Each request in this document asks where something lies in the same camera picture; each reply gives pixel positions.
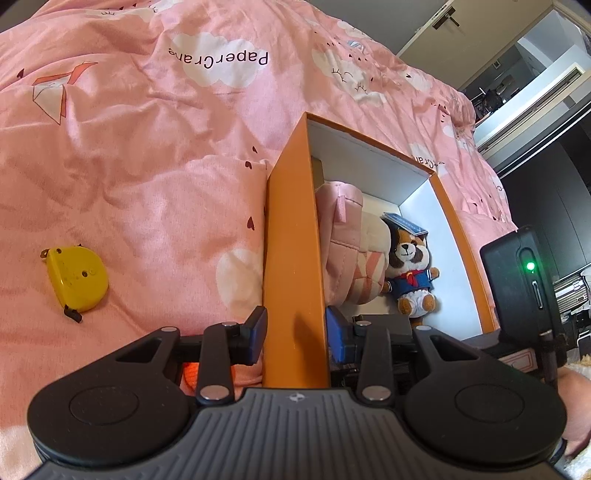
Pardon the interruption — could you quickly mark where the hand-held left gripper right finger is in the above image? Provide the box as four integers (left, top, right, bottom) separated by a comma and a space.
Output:
325, 307, 483, 400

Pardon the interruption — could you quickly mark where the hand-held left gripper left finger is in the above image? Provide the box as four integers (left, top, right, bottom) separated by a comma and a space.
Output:
115, 305, 269, 401

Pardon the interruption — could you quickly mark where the raccoon plush toy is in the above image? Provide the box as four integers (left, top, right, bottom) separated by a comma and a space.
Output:
381, 226, 439, 329

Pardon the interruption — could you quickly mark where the orange cardboard box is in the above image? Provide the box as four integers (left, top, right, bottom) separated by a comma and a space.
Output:
262, 111, 502, 388

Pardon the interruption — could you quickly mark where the black rectangular box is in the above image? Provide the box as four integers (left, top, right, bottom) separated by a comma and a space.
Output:
353, 314, 506, 354

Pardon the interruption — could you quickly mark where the small blue card box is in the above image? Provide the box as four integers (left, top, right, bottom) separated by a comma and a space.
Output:
382, 211, 428, 236

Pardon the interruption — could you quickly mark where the pink printed blanket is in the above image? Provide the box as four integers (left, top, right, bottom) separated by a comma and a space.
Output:
0, 0, 520, 467

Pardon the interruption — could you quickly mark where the beige door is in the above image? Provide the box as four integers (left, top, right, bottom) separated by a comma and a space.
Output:
398, 0, 483, 89

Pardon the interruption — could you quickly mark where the dark cabinet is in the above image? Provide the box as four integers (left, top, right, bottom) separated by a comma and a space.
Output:
501, 138, 591, 278

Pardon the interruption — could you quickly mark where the pink fabric bag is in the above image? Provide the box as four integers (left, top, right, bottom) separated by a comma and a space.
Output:
316, 181, 392, 306

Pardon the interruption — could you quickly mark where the white window ledge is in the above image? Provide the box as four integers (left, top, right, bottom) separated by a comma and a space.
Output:
475, 60, 591, 155

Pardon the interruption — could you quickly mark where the person's right forearm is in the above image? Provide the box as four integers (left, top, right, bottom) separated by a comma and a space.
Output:
556, 367, 591, 464

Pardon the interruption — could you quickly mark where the yellow tape measure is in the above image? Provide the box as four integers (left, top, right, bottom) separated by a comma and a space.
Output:
41, 246, 110, 324

